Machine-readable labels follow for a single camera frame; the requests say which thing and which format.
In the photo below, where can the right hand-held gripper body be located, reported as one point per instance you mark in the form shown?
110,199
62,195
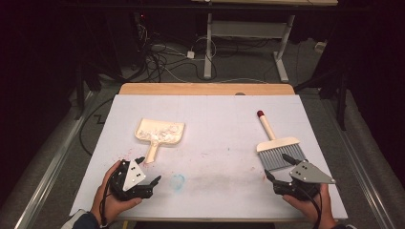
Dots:
307,173

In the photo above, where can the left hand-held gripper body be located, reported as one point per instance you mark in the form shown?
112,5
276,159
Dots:
133,176

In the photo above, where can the cream dustpan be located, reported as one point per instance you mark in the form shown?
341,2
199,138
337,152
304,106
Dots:
153,152

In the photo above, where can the cream brush with red tip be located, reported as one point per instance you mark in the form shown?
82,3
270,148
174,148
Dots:
277,143

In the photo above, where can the pile of white paper scraps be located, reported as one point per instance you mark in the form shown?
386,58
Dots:
164,133

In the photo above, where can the person's right hand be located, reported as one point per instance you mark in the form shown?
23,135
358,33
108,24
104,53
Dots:
310,210

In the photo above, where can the person's left hand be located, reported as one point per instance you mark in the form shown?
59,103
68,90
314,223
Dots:
108,206

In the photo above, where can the black stand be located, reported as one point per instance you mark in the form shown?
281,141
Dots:
342,105

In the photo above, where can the white foam board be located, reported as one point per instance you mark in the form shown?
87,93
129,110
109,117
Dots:
207,105

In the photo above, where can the white power strip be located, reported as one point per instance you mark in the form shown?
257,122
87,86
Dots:
320,47

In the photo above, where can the white power adapter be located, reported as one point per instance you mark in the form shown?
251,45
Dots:
190,54

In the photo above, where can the metal floor rail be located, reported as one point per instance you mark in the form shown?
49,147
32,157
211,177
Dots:
51,168
359,168

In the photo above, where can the white desk frame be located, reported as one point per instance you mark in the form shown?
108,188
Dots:
248,29

